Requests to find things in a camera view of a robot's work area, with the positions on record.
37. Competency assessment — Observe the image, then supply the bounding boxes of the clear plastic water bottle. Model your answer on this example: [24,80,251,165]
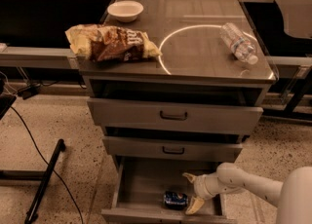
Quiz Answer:
[219,22,258,65]

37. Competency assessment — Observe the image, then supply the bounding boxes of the grey drawer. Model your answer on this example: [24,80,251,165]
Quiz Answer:
[87,98,263,135]
[101,157,237,224]
[103,136,242,163]

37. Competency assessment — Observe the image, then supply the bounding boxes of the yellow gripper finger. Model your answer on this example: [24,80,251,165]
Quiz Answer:
[185,196,205,215]
[182,172,197,183]

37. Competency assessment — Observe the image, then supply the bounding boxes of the grey left side bench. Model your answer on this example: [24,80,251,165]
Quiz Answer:
[0,43,78,69]

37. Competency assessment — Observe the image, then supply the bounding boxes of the grey drawer cabinet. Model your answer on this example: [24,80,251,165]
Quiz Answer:
[76,0,277,224]

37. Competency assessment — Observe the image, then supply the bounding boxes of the grey middle drawer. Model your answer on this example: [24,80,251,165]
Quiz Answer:
[103,136,242,163]

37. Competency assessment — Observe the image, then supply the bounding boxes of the grey top drawer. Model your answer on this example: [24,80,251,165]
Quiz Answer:
[87,98,263,135]

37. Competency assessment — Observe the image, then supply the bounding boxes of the black metal stand leg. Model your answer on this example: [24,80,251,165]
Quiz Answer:
[0,139,65,224]

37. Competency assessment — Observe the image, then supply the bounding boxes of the brown yellow chip bag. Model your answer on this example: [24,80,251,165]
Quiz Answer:
[65,24,162,62]

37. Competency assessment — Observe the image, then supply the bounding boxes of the white paper bowl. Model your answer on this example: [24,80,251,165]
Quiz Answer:
[107,1,143,22]

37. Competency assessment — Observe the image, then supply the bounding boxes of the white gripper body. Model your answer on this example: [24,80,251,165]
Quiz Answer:
[194,172,224,200]

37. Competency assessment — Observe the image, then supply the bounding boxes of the grey bottom drawer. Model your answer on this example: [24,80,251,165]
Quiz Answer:
[101,157,237,224]

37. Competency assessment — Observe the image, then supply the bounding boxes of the black floor cable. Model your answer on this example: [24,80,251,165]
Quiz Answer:
[9,105,85,224]

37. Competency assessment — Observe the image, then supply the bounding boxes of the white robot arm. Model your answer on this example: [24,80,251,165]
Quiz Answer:
[183,163,312,224]

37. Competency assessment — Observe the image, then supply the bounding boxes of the blue pepsi can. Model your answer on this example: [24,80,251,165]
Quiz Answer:
[163,191,188,210]

